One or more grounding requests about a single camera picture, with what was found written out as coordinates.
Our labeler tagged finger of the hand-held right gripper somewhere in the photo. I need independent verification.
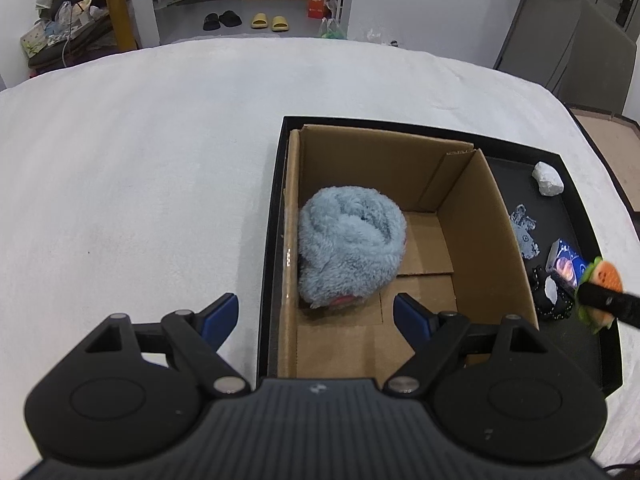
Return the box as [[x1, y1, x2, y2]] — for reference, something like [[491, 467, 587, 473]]
[[580, 282, 640, 331]]

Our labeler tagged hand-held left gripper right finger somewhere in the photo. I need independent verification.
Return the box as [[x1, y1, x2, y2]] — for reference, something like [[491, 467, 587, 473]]
[[384, 292, 542, 401]]

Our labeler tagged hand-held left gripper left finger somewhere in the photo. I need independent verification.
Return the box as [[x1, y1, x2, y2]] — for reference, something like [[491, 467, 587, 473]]
[[84, 292, 252, 401]]

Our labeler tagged burger plush toy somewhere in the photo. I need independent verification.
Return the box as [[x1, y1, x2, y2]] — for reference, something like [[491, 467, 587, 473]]
[[577, 256, 624, 335]]

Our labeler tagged brown cardboard box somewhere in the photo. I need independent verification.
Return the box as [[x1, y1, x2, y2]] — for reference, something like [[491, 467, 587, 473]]
[[277, 124, 540, 380]]

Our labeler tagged blue shiny packet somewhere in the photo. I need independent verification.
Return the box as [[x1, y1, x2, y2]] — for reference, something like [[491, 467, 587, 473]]
[[546, 239, 587, 288]]

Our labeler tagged black shallow tray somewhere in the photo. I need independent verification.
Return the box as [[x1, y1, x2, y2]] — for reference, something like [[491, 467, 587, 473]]
[[256, 116, 623, 398]]

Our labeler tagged small grey-blue plush toy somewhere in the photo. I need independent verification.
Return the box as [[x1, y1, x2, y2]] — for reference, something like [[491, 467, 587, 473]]
[[509, 204, 542, 260]]

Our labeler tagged white soft lump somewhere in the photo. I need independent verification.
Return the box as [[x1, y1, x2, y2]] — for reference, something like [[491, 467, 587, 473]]
[[531, 161, 564, 197]]

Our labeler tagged fluffy blue plush toy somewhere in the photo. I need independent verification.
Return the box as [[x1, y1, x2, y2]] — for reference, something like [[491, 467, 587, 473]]
[[297, 186, 408, 311]]

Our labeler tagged grey padded panel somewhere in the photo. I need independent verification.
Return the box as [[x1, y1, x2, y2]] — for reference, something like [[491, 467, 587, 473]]
[[559, 0, 637, 116]]

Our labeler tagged green plastic bag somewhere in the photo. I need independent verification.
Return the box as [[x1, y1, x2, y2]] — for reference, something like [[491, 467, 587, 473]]
[[318, 17, 347, 40]]

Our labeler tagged grey door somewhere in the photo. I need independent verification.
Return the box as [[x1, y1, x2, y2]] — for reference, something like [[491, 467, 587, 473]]
[[494, 0, 640, 111]]

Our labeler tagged yellow round table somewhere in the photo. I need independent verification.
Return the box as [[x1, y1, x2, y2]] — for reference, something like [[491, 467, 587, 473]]
[[52, 0, 139, 53]]

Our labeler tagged pile of clutter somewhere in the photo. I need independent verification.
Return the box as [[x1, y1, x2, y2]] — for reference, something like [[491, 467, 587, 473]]
[[20, 0, 118, 68]]

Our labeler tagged black door handle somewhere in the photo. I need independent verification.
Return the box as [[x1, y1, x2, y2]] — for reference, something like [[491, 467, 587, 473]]
[[602, 0, 637, 27]]

